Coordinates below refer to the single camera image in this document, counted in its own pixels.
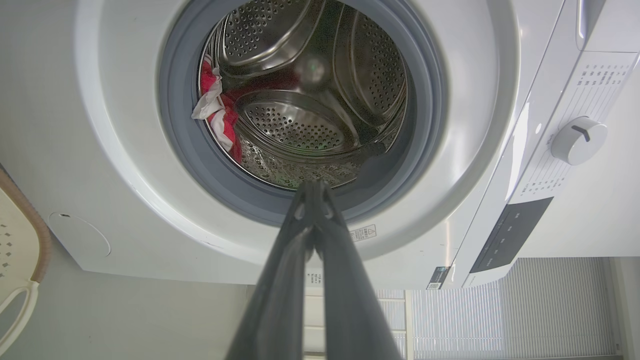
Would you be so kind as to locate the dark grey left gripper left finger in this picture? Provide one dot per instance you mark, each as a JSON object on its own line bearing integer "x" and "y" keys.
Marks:
{"x": 280, "y": 300}

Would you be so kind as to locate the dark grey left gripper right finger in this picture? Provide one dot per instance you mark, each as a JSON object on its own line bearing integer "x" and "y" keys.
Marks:
{"x": 350, "y": 300}

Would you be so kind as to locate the red and white cloth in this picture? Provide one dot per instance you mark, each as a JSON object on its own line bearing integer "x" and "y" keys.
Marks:
{"x": 225, "y": 120}

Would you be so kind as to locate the dark grey touch control panel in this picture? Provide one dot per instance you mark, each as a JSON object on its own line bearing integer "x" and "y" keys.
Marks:
{"x": 510, "y": 235}

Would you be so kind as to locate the stainless steel washing machine drum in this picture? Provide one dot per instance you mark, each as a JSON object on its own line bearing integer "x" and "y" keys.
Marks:
{"x": 300, "y": 120}

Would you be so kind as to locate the cream plastic laundry basket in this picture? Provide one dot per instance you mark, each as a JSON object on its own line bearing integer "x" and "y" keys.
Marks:
{"x": 17, "y": 245}

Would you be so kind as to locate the white text instruction label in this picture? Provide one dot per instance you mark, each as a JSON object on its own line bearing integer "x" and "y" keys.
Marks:
{"x": 314, "y": 277}

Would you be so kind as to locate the warning triangle sticker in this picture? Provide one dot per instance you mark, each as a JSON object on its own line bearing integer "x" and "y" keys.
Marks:
{"x": 363, "y": 233}

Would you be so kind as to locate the dark energy label sticker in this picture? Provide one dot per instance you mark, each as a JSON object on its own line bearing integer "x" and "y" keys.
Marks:
{"x": 438, "y": 278}

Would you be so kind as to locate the white window blinds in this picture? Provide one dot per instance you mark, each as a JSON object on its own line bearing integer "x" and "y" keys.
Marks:
{"x": 525, "y": 315}

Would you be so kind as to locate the grey rubber door gasket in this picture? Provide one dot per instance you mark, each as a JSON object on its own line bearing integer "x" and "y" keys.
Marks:
{"x": 180, "y": 125}

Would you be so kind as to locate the round white filter cover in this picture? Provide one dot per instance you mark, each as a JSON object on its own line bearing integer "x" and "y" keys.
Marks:
{"x": 80, "y": 235}

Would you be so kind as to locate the white front-load washing machine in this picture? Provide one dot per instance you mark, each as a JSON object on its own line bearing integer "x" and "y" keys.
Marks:
{"x": 125, "y": 125}

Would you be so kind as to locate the white round control knob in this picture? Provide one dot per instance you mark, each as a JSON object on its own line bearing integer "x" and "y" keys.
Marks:
{"x": 577, "y": 142}

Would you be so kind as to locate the white detergent drawer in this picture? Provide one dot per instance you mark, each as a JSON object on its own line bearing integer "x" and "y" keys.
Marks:
{"x": 610, "y": 25}

